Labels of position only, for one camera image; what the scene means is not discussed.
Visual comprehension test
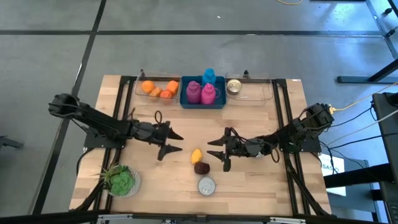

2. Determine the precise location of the black aluminium rig frame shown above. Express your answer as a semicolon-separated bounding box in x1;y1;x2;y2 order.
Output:
70;74;333;224

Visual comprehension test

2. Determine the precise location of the blue-label tuna can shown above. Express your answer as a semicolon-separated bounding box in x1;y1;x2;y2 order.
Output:
197;176;217;197

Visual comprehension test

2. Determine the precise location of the black keyboard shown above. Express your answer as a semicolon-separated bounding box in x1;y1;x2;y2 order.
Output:
384;200;398;224

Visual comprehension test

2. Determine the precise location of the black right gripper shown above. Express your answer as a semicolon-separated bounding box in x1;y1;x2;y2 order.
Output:
206;126;276;172

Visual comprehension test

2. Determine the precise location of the round yellow-orange toy fruit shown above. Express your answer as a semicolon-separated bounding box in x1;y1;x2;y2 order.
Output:
166;80;180;95

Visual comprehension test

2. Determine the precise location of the yellow toy fruit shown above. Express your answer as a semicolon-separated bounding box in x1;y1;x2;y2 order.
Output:
190;148;203;165

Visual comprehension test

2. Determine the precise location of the teal plastic bin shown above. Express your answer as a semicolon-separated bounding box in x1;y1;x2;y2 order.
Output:
179;75;227;110

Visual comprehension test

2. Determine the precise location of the dark brown toy fruit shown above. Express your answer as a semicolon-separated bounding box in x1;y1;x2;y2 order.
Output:
193;161;211;175

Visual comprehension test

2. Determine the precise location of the white sign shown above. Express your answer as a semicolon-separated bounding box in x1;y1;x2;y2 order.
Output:
320;154;346;197

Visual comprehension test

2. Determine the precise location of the black cable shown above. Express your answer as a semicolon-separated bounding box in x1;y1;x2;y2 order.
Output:
329;133;398;150

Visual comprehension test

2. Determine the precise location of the pink water bottle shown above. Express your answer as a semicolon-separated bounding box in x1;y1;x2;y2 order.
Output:
200;83;218;106

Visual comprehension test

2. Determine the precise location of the white cable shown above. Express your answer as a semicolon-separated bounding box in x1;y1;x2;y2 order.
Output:
326;108;398;146

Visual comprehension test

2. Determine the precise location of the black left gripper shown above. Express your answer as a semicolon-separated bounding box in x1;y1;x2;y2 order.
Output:
133;120;184;162

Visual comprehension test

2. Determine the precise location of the purple squat water bottle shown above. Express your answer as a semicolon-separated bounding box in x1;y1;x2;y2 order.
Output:
185;80;202;105

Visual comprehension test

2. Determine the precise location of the black metal table leg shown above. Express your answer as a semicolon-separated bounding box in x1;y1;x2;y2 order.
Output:
337;0;398;85

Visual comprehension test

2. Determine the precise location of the clear plastic container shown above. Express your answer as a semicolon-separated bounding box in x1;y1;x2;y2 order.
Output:
134;70;182;100
224;72;275;103

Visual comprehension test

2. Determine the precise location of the pull-tab tin can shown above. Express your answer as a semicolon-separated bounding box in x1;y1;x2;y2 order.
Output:
226;78;243;96

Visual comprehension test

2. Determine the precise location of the black desk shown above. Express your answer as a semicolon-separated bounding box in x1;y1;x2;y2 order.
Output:
323;91;398;224

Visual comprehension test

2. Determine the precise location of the potted green succulent plant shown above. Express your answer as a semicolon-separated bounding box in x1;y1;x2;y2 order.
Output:
92;164;142;198

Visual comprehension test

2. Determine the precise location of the smooth orange toy fruit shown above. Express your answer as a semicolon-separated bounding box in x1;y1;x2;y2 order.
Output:
142;80;155;94

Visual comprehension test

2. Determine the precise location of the grey metal leg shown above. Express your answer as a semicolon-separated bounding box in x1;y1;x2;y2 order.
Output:
0;136;24;150

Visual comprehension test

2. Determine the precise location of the yellow hanging cable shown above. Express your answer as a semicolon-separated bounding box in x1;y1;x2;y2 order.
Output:
335;81;398;111

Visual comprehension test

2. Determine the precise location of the blue water bottle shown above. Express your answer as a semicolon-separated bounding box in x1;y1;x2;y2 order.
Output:
202;68;216;86

